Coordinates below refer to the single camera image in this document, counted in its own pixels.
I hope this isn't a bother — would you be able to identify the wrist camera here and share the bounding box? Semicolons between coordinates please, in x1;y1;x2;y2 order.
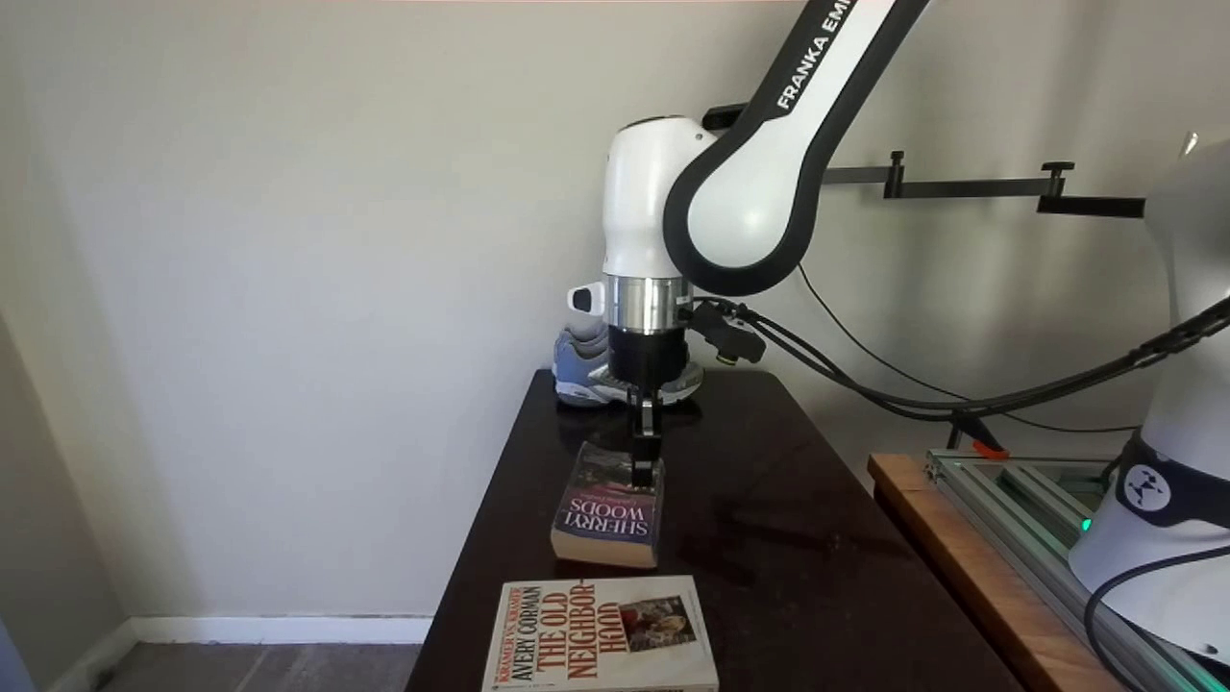
689;299;768;368

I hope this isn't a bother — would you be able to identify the grey sneaker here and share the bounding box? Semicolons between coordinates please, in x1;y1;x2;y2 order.
553;321;705;410

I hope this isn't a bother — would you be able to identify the dark cover paperback book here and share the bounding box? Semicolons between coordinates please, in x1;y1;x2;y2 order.
550;440;667;570

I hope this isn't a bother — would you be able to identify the camera on mount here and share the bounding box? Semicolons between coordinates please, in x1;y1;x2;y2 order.
701;101;1147;219

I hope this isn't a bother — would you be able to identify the black cable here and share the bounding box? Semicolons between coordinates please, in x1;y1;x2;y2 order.
1083;542;1230;692
796;261;1143;435

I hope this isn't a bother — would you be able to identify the white cover paperback book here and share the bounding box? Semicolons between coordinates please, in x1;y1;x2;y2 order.
480;575;721;692

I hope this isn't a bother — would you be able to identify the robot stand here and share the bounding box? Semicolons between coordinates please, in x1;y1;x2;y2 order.
868;449;1230;692

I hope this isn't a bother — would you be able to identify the black and orange clamp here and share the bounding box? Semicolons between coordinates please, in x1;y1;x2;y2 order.
947;408;1012;461

